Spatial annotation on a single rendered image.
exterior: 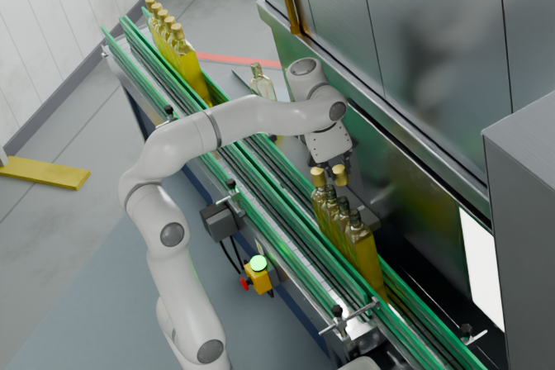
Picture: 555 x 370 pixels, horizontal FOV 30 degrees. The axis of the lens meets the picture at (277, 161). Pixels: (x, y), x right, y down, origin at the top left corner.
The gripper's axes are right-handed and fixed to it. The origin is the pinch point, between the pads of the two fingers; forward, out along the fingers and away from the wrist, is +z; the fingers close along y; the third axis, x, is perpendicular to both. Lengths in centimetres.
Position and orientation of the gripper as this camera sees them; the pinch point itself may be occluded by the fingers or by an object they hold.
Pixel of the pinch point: (338, 168)
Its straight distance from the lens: 253.0
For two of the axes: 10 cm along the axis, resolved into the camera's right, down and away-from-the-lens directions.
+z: 2.9, 7.3, 6.3
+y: -9.0, 4.2, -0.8
